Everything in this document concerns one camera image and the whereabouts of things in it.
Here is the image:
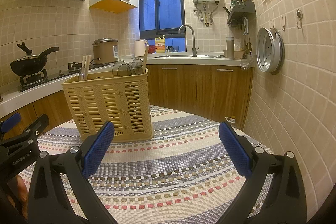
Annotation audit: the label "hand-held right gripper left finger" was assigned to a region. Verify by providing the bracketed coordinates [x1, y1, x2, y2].
[27, 121, 116, 224]

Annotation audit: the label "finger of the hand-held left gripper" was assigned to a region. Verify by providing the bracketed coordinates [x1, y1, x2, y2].
[0, 112, 22, 133]
[0, 114, 50, 154]

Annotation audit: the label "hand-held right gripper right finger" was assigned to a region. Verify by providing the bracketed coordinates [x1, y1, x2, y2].
[218, 121, 307, 224]

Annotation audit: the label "yellow plastic utensil basket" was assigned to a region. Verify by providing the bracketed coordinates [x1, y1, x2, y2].
[62, 68, 154, 143]

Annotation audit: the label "person's left hand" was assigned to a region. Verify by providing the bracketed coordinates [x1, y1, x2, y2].
[8, 175, 29, 218]

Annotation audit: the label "black gas stove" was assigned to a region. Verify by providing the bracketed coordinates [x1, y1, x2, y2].
[17, 61, 112, 93]

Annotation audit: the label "black wok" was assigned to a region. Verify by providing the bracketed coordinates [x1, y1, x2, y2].
[10, 47, 59, 76]

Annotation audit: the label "striped woven tablecloth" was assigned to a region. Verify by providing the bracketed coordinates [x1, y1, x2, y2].
[16, 105, 275, 224]

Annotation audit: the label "wooden base cabinets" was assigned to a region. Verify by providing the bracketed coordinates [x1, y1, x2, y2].
[0, 64, 254, 140]

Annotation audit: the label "beige tray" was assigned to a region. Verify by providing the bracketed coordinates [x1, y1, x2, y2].
[223, 49, 245, 60]

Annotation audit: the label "brown rice cooker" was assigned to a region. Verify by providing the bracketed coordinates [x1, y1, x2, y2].
[92, 37, 119, 64]

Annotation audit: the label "wooden spatula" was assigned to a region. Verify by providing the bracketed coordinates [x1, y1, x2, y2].
[142, 45, 150, 74]

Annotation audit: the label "grey cylindrical canister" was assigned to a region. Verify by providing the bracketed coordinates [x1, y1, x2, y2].
[226, 36, 235, 59]

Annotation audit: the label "brass ladle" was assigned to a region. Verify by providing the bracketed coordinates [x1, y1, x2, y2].
[245, 18, 254, 54]

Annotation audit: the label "aluminium steamer tray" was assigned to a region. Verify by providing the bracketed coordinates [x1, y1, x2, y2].
[256, 27, 285, 75]

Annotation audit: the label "cream electric kettle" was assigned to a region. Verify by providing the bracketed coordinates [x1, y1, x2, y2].
[134, 39, 149, 57]

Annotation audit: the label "steel kitchen faucet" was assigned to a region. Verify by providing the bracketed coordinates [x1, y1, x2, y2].
[178, 25, 197, 57]

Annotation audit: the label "yellow detergent bottle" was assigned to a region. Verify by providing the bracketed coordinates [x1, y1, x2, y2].
[154, 35, 166, 53]

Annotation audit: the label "steel water heater pipes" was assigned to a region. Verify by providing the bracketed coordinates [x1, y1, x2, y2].
[194, 1, 219, 28]

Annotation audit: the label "dark framed window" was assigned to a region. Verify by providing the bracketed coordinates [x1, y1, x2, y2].
[139, 0, 186, 39]

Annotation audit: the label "wok lid with black handle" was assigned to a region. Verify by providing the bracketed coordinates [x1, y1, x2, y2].
[10, 42, 40, 63]

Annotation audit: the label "steel wire strainer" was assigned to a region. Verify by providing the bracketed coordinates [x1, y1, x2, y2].
[239, 52, 256, 72]

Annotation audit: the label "grey wall spice rack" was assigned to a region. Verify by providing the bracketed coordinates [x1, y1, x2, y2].
[226, 2, 256, 28]

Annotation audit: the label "metal wall hook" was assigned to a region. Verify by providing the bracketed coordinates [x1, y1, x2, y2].
[296, 9, 304, 30]

